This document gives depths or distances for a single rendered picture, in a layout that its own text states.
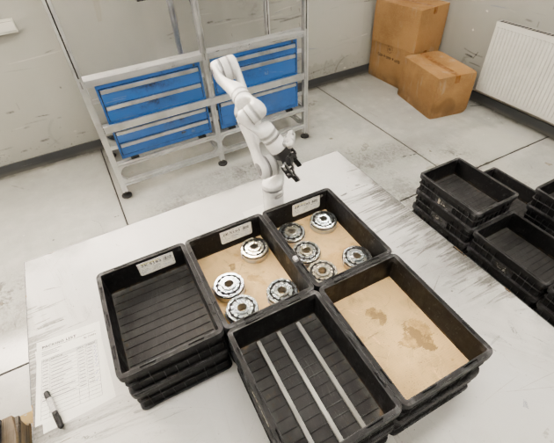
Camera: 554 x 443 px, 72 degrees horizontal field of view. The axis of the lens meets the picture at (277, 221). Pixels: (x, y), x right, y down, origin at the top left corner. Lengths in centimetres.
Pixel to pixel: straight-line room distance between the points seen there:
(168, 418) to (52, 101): 300
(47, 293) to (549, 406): 175
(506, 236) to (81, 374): 206
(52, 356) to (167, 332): 44
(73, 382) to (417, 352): 107
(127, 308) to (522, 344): 130
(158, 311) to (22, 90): 275
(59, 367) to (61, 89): 267
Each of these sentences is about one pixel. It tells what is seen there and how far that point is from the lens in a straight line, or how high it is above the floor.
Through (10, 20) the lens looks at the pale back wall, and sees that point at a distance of 358.
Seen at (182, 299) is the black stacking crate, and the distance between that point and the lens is 134.
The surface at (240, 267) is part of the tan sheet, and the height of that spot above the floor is 83.
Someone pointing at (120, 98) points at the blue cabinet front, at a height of 77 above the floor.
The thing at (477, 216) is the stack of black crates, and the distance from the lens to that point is 209.
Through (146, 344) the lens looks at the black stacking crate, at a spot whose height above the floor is 83.
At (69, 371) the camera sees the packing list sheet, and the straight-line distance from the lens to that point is 150.
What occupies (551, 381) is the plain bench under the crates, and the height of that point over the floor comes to 70.
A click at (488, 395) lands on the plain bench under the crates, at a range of 139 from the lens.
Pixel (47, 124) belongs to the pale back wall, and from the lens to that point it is 387.
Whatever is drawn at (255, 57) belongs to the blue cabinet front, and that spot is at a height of 82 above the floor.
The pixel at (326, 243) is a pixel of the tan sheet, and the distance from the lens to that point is 144.
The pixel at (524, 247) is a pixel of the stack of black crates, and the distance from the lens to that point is 233.
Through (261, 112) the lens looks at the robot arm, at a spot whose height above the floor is 126.
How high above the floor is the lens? 188
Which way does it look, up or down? 44 degrees down
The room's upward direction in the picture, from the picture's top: 4 degrees counter-clockwise
